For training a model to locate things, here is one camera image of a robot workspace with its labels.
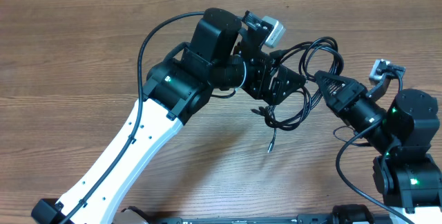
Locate thick black cable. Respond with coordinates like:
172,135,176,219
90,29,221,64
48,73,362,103
250,36,345,131

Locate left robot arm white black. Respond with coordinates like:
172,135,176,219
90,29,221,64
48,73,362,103
31,8,305,223

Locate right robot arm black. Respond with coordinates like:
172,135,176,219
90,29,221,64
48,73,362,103
315,71,441,223

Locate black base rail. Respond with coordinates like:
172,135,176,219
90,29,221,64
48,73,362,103
117,203,391,224

